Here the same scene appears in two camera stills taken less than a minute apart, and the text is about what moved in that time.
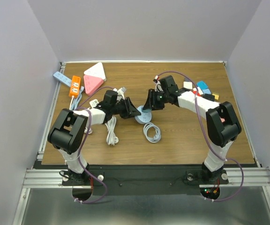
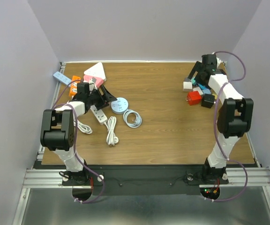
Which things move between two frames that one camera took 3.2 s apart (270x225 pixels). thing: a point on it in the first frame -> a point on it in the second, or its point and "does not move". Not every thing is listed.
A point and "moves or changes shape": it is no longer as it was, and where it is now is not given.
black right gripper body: (160, 98) -> (200, 76)
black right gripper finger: (149, 104) -> (195, 71)
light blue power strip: (62, 78) does not move
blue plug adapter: (203, 86) does not move
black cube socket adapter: (209, 97) does not move
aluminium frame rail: (250, 177) does not move
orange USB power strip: (75, 86) does not move
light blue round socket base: (146, 116) moves or changes shape
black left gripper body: (120, 108) -> (96, 99)
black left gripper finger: (131, 108) -> (109, 97)
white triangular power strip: (96, 70) does not move
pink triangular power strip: (92, 84) does not move
